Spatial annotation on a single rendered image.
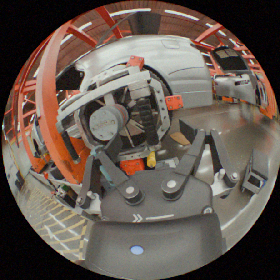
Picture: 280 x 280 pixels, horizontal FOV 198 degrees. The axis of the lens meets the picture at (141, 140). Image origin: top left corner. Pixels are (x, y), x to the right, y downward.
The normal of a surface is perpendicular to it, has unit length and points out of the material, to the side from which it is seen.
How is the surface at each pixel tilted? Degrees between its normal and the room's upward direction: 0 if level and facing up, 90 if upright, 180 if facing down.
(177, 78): 90
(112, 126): 90
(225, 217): 0
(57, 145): 90
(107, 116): 90
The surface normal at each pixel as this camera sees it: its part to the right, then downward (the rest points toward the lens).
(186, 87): -0.04, 0.42
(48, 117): 0.97, -0.22
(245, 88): -0.83, 0.41
